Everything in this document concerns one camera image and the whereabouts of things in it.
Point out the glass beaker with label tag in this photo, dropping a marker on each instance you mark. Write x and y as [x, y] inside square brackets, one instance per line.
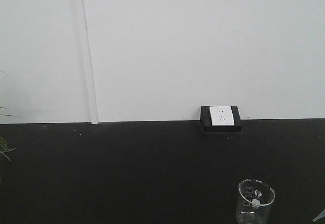
[254, 202]

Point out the green plant leaves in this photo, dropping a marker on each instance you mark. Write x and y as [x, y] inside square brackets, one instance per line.
[4, 145]

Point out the clear plastic pipette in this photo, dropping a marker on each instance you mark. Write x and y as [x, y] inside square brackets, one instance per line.
[320, 216]

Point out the white wall socket black frame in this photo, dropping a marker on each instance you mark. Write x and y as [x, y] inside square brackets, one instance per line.
[220, 119]

